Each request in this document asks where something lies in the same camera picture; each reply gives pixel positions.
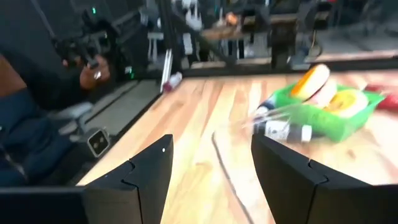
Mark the office chair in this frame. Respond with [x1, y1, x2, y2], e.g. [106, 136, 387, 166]
[46, 101, 94, 138]

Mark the small orange object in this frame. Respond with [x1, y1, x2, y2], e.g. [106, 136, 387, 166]
[225, 12, 240, 27]

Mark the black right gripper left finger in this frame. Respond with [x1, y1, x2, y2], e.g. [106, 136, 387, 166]
[83, 134, 174, 224]

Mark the black-capped food colouring bottle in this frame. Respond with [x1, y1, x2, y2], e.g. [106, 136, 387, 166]
[253, 119, 321, 144]

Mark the person's hand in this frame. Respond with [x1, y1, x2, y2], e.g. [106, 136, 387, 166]
[79, 55, 111, 91]

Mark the person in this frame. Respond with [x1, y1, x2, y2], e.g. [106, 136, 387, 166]
[0, 40, 111, 187]

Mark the orange glazed toy donut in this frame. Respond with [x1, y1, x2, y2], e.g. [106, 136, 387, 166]
[290, 63, 331, 101]

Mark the background wooden workbench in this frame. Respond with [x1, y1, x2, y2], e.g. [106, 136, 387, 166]
[198, 14, 299, 68]

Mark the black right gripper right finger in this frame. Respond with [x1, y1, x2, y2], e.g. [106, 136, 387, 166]
[251, 133, 371, 224]

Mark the green plastic basket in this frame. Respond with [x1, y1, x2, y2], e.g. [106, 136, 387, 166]
[273, 82, 386, 143]

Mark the pink frosted toy donut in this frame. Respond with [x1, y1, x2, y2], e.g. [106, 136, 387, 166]
[306, 79, 338, 109]

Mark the silver aluminium bar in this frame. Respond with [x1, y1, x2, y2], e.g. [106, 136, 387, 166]
[159, 48, 174, 93]

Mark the red snack bag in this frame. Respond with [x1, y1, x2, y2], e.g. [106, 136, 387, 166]
[365, 83, 398, 111]

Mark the yellow glazed toy donut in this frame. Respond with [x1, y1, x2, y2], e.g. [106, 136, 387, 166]
[323, 88, 370, 119]

